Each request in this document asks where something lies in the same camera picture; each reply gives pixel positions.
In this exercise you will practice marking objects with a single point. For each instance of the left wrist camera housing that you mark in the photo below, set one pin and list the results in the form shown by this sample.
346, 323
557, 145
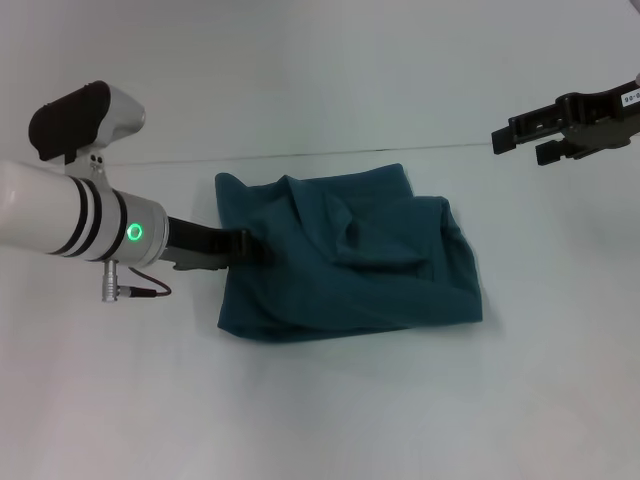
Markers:
80, 117

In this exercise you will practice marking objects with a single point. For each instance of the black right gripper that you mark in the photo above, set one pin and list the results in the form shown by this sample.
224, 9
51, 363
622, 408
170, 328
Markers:
600, 117

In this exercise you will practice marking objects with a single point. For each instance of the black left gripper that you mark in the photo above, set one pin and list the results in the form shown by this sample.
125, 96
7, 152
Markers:
200, 245

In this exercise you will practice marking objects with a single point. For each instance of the teal t-shirt with FREE print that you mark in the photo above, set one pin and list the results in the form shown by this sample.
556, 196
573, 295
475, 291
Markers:
350, 280

